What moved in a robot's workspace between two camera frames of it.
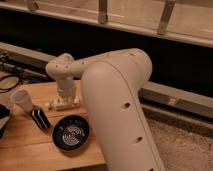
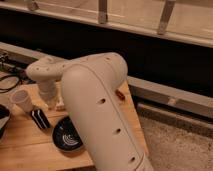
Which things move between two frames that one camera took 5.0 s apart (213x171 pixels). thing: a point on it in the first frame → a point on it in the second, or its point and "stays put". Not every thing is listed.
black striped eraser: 40,118 stays put
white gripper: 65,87 → 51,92
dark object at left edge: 5,115 stays put
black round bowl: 70,133 stays put
